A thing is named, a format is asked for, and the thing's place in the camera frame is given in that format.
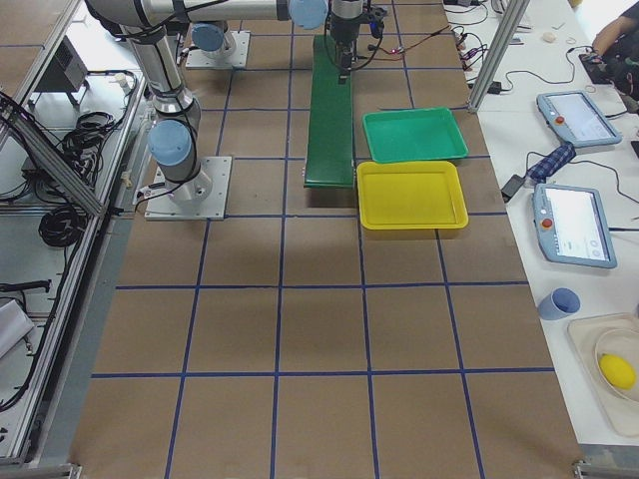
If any beige tray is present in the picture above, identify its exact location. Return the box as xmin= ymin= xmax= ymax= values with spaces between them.
xmin=565 ymin=312 xmax=639 ymax=438

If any yellow plastic tray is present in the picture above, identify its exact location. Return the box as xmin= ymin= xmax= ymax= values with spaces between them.
xmin=356 ymin=161 xmax=468 ymax=231

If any upper teach pendant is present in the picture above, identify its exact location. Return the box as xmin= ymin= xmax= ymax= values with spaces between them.
xmin=536 ymin=91 xmax=622 ymax=148

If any red black power cable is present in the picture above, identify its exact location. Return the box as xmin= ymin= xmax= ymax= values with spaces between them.
xmin=348 ymin=27 xmax=450 ymax=71

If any blue plastic cup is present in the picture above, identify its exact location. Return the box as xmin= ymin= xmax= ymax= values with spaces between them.
xmin=537 ymin=287 xmax=581 ymax=320

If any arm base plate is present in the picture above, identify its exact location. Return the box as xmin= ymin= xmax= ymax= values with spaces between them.
xmin=186 ymin=24 xmax=251 ymax=70
xmin=144 ymin=157 xmax=232 ymax=221

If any green plastic tray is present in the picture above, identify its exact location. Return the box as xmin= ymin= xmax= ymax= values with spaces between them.
xmin=362 ymin=107 xmax=468 ymax=164

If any lower teach pendant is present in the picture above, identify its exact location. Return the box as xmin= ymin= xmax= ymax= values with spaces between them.
xmin=532 ymin=184 xmax=617 ymax=269

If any yellow lemon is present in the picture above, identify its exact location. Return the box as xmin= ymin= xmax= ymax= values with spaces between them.
xmin=598 ymin=353 xmax=636 ymax=390

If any aluminium frame post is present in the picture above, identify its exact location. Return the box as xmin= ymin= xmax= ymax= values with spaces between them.
xmin=467 ymin=0 xmax=529 ymax=113

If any green conveyor belt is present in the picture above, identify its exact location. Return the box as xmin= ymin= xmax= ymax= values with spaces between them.
xmin=304 ymin=35 xmax=354 ymax=189

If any white bowl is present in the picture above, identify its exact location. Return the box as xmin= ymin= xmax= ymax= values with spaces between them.
xmin=595 ymin=328 xmax=638 ymax=403

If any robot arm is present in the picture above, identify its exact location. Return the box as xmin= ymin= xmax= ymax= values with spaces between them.
xmin=87 ymin=1 xmax=383 ymax=205
xmin=191 ymin=20 xmax=237 ymax=58

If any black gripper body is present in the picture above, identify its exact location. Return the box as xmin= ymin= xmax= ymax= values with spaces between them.
xmin=329 ymin=17 xmax=359 ymax=66

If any teach pendant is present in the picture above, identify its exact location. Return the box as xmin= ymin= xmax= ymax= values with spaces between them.
xmin=536 ymin=91 xmax=622 ymax=148
xmin=532 ymin=184 xmax=617 ymax=269

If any black power adapter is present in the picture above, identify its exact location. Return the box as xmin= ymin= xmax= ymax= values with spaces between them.
xmin=500 ymin=175 xmax=525 ymax=204

